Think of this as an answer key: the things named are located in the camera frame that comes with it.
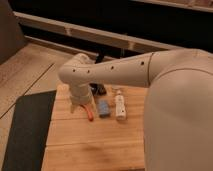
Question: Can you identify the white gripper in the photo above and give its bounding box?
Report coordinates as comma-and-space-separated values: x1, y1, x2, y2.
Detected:
69, 84, 93, 112

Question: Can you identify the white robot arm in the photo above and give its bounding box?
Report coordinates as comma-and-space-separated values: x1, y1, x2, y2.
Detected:
59, 49, 213, 171

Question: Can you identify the dark ceramic bowl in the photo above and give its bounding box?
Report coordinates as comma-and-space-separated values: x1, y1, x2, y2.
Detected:
90, 83, 107, 96

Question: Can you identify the wooden wall rail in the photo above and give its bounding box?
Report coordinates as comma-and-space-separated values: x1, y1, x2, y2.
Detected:
14, 12, 180, 53

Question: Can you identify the dark floor mat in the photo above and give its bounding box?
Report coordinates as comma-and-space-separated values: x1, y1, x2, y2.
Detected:
1, 90, 56, 171

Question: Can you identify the blue sponge block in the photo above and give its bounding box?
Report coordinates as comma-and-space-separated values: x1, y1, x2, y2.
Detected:
98, 100, 110, 117

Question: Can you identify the black table leg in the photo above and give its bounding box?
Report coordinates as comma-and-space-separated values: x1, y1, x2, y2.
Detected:
95, 50, 105, 64

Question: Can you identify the white plastic bottle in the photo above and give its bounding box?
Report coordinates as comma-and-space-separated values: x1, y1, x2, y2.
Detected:
115, 90, 126, 120

